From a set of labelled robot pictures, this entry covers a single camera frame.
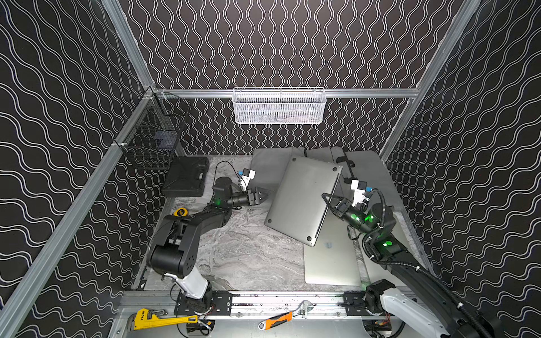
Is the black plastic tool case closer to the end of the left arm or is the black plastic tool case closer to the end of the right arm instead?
the end of the left arm

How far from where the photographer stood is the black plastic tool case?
1022 millimetres

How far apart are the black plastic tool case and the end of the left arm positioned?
1.03 feet

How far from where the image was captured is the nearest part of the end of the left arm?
73 cm
